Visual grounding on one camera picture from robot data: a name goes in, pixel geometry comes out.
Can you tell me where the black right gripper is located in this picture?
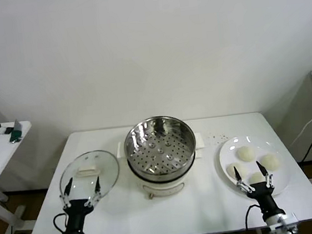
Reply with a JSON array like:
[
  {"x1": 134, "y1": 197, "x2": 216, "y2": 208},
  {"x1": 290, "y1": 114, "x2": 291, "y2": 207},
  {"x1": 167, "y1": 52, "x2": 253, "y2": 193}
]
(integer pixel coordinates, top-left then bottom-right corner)
[{"x1": 233, "y1": 158, "x2": 285, "y2": 226}]

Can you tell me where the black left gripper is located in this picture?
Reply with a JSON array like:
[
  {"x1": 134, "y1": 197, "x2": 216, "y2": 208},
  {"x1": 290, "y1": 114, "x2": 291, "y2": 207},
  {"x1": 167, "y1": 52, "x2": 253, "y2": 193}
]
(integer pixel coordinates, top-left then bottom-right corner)
[{"x1": 55, "y1": 175, "x2": 106, "y2": 234}]

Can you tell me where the white steamed baozi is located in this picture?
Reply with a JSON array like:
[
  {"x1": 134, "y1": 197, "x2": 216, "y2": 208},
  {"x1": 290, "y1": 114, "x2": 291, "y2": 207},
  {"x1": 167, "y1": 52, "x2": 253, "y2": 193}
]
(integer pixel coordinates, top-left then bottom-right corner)
[
  {"x1": 236, "y1": 145, "x2": 257, "y2": 163},
  {"x1": 247, "y1": 171, "x2": 267, "y2": 186},
  {"x1": 226, "y1": 162, "x2": 249, "y2": 182},
  {"x1": 259, "y1": 153, "x2": 281, "y2": 172}
]

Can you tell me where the round glass pot lid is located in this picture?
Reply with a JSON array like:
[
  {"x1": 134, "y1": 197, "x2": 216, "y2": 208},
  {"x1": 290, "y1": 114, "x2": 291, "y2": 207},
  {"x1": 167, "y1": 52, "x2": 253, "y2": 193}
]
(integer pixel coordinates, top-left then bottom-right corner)
[{"x1": 56, "y1": 148, "x2": 123, "y2": 208}]

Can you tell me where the stainless steel steamer basket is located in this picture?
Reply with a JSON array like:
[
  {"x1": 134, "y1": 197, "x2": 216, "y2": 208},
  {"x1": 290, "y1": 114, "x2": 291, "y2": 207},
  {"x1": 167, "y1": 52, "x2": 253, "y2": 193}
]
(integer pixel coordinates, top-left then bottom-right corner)
[{"x1": 113, "y1": 112, "x2": 209, "y2": 181}]

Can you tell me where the white round plate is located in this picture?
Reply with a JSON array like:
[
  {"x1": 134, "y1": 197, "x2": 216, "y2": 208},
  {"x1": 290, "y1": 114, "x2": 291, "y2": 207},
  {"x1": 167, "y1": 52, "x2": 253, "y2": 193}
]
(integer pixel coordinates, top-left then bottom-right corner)
[{"x1": 217, "y1": 131, "x2": 292, "y2": 202}]

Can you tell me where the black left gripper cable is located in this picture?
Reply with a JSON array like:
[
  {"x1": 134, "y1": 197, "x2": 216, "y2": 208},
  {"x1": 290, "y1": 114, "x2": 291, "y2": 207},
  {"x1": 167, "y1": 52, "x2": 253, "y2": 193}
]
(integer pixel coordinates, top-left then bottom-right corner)
[{"x1": 52, "y1": 212, "x2": 71, "y2": 234}]

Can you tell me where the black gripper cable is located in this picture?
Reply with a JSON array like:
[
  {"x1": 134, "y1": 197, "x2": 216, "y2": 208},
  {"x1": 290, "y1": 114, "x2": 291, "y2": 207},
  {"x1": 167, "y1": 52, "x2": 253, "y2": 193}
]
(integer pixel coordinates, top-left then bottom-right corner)
[
  {"x1": 243, "y1": 203, "x2": 266, "y2": 230},
  {"x1": 52, "y1": 212, "x2": 71, "y2": 234}
]

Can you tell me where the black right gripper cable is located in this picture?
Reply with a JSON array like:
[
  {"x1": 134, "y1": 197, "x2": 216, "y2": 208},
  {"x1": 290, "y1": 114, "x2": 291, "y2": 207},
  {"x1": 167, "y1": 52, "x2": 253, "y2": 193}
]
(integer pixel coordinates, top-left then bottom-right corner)
[{"x1": 243, "y1": 203, "x2": 266, "y2": 230}]

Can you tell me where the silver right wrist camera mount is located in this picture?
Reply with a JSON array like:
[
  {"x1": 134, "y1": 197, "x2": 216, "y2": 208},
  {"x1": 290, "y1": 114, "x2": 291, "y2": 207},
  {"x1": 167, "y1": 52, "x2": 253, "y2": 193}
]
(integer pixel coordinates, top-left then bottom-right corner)
[{"x1": 265, "y1": 211, "x2": 300, "y2": 234}]

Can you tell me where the white power cable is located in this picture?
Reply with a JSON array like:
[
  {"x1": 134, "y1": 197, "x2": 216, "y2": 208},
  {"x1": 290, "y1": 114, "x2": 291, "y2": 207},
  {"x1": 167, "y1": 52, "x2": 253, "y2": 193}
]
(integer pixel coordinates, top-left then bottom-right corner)
[{"x1": 284, "y1": 98, "x2": 312, "y2": 147}]

